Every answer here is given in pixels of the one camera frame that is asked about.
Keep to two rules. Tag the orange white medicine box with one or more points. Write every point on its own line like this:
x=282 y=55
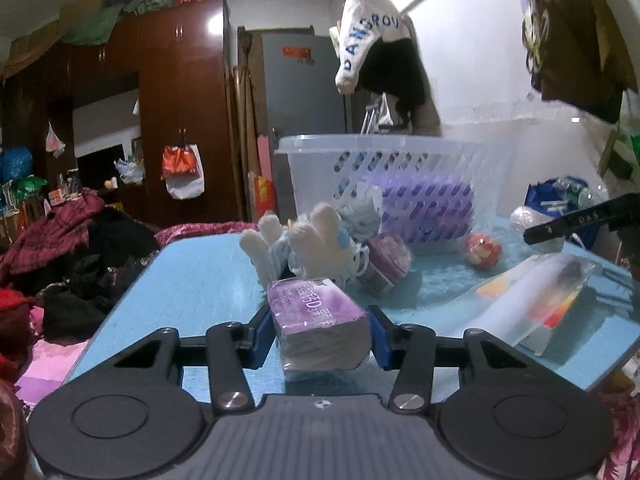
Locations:
x=535 y=299

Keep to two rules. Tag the translucent plastic laundry basket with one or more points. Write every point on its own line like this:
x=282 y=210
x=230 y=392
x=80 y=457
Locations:
x=338 y=169

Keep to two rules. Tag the red round toy ball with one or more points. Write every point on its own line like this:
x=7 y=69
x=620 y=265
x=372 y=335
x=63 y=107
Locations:
x=482 y=251

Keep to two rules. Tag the white black hanging jacket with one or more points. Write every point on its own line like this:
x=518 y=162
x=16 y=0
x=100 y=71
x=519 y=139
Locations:
x=377 y=53

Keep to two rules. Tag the small purple tissue pack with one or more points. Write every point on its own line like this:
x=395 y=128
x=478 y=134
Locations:
x=389 y=261

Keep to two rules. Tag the purple tissue bundle in basket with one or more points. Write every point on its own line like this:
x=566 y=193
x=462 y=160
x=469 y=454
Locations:
x=424 y=210

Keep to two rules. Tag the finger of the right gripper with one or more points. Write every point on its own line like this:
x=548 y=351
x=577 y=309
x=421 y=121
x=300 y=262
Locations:
x=618 y=214

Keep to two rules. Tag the grey metal door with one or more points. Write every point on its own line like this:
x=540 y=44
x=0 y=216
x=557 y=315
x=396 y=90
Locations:
x=301 y=98

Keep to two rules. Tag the orange white hanging bag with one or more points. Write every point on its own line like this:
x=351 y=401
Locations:
x=182 y=172

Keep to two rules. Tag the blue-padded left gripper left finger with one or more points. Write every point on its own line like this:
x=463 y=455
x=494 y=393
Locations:
x=232 y=348

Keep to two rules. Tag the clear plastic bottle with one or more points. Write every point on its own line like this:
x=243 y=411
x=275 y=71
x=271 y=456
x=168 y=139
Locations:
x=577 y=192

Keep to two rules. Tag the olive hanging bags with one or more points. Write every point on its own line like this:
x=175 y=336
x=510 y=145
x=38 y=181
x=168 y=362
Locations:
x=575 y=54

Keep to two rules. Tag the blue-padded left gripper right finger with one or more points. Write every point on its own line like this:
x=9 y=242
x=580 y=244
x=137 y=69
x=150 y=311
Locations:
x=409 y=349

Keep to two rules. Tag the white plush bunny toy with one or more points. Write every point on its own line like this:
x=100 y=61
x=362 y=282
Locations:
x=315 y=246

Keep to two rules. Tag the dark red wooden wardrobe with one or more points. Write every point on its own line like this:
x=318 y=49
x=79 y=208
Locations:
x=178 y=61

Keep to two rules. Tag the clear plastic bag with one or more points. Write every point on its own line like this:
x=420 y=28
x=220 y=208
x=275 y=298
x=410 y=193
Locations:
x=530 y=294

